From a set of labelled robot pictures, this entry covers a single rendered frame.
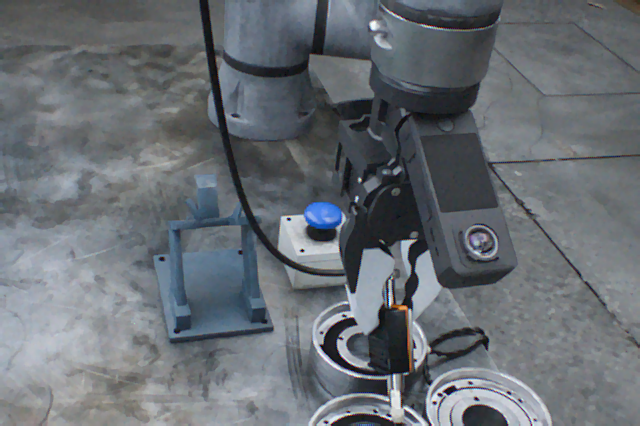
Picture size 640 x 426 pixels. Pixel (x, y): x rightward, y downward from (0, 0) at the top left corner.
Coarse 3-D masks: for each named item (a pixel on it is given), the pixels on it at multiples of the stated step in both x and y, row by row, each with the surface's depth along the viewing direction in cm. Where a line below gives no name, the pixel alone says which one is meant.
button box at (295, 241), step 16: (288, 224) 88; (304, 224) 89; (288, 240) 87; (304, 240) 86; (320, 240) 86; (336, 240) 87; (288, 256) 87; (304, 256) 84; (320, 256) 85; (336, 256) 85; (288, 272) 88; (304, 288) 87
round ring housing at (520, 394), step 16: (464, 368) 74; (480, 368) 74; (432, 384) 72; (448, 384) 73; (464, 384) 74; (480, 384) 74; (496, 384) 74; (512, 384) 73; (432, 400) 72; (464, 400) 72; (480, 400) 72; (512, 400) 73; (528, 400) 72; (432, 416) 69; (464, 416) 72; (480, 416) 73; (496, 416) 72; (512, 416) 71; (528, 416) 71; (544, 416) 70
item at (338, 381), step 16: (336, 304) 79; (320, 320) 77; (336, 320) 79; (320, 336) 77; (352, 336) 78; (416, 336) 78; (320, 352) 73; (352, 352) 79; (368, 352) 79; (416, 352) 76; (320, 368) 74; (336, 368) 72; (368, 368) 74; (336, 384) 73; (352, 384) 72; (368, 384) 72; (384, 384) 72
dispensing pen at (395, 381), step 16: (384, 288) 63; (384, 320) 62; (400, 320) 62; (368, 336) 65; (384, 336) 62; (400, 336) 62; (384, 352) 62; (400, 352) 62; (384, 368) 62; (400, 368) 62; (400, 384) 63; (400, 400) 63; (400, 416) 63
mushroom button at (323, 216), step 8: (312, 208) 86; (320, 208) 86; (328, 208) 86; (336, 208) 87; (304, 216) 86; (312, 216) 85; (320, 216) 85; (328, 216) 85; (336, 216) 85; (312, 224) 85; (320, 224) 85; (328, 224) 85; (336, 224) 85; (320, 232) 87
